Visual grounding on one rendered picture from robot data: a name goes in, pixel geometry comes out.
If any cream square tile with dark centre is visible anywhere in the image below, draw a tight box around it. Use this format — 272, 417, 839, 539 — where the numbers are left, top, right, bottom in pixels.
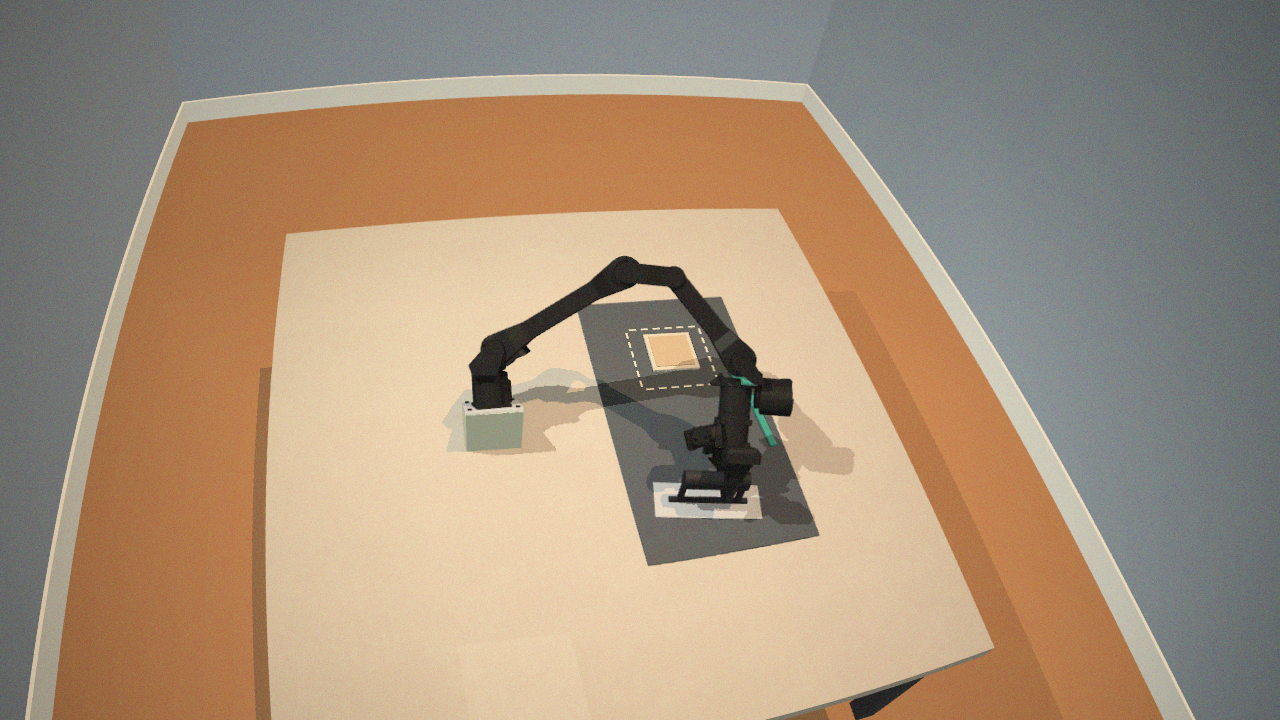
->
643, 332, 700, 372

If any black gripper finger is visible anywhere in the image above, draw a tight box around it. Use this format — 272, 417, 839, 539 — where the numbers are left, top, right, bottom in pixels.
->
718, 461, 753, 501
708, 457, 724, 498

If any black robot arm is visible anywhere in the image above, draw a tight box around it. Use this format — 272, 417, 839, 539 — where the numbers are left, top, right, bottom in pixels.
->
468, 256, 794, 451

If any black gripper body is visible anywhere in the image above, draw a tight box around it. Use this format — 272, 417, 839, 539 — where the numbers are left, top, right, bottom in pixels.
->
701, 413, 762, 465

